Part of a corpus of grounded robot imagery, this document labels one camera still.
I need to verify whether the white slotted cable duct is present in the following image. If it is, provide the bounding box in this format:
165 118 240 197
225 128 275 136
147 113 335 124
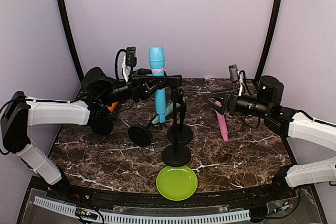
33 196 251 223

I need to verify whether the left black frame post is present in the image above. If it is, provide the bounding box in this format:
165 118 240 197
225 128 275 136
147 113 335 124
57 0 84 82

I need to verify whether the orange toy microphone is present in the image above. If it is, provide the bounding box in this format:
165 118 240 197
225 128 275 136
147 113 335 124
108 102 118 113

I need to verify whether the black stand of orange microphone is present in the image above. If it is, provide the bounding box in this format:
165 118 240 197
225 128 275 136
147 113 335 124
88 116 114 136

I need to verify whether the pink toy microphone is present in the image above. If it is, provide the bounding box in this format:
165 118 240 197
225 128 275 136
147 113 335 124
215 110 229 143

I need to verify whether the black frame post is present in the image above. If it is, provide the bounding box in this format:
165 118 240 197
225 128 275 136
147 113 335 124
57 0 84 82
254 0 281 85

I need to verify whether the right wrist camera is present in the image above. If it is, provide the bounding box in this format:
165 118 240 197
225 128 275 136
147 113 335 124
228 65 247 96

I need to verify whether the green plate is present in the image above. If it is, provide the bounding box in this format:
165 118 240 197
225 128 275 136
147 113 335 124
156 166 198 201

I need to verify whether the black stand of blue microphone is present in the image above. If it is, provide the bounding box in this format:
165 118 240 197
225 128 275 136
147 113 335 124
162 74 191 167

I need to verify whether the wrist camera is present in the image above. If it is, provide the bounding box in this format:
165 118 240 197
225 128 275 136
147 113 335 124
114 47 137 82
228 65 247 96

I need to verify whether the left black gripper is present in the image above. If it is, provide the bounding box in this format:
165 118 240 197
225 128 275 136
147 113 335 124
100 68 167 105

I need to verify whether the right black frame post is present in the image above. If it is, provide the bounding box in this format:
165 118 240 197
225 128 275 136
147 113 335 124
254 0 281 85

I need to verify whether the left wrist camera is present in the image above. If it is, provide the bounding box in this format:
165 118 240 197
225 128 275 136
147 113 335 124
114 47 137 82

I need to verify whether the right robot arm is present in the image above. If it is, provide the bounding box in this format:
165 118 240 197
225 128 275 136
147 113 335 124
205 76 335 200

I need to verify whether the teal toy microphone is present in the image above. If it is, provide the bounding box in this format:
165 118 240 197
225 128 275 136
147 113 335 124
151 98 173 125

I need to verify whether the blue toy microphone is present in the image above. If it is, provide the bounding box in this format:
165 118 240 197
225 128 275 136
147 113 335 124
149 46 167 124

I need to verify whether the black stand of pink microphone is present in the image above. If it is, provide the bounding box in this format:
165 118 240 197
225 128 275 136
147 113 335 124
171 88 193 145

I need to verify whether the black stand of teal microphone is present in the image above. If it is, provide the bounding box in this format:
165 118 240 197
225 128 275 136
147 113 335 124
128 121 153 148

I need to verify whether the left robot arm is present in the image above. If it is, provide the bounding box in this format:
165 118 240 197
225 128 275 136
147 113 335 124
1 67 182 201

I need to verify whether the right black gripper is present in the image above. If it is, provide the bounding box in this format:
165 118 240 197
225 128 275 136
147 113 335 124
203 88 272 119

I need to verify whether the black front rail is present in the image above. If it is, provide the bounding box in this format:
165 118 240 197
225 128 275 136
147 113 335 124
47 182 292 211

